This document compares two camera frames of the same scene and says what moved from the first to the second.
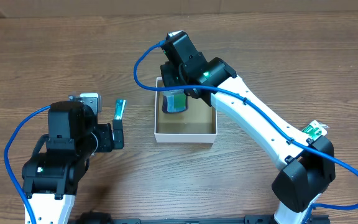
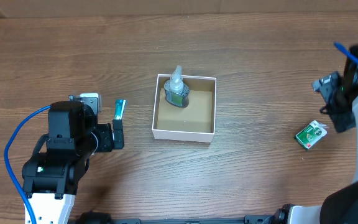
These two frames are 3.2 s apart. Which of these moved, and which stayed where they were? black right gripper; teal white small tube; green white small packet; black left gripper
Moved: black right gripper
Stayed: teal white small tube; green white small packet; black left gripper
